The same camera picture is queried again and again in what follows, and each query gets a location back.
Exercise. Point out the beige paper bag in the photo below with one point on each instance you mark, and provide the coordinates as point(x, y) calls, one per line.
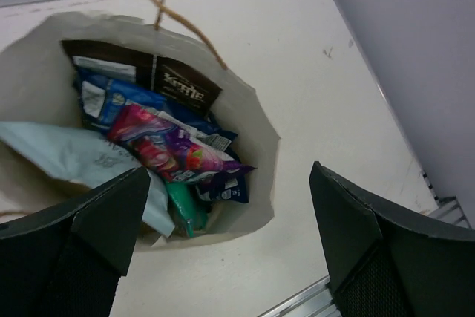
point(36, 86)

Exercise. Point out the light blue snack bag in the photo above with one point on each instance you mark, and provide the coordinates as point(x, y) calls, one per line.
point(41, 163)

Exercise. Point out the aluminium mounting rail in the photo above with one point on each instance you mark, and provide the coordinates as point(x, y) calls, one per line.
point(371, 291)

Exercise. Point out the dark blue snack packet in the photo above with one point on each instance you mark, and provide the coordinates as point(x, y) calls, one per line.
point(234, 189)

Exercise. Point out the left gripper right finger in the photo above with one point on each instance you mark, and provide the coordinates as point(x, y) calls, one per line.
point(433, 260)

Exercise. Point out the green snack packet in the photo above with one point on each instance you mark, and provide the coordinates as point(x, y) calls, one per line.
point(189, 217)

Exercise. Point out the brown kettle chips bag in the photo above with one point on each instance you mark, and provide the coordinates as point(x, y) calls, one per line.
point(152, 72)

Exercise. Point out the purple pink candy bag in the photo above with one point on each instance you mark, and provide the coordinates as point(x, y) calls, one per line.
point(169, 150)

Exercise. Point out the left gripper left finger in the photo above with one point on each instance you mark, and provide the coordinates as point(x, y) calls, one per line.
point(67, 259)

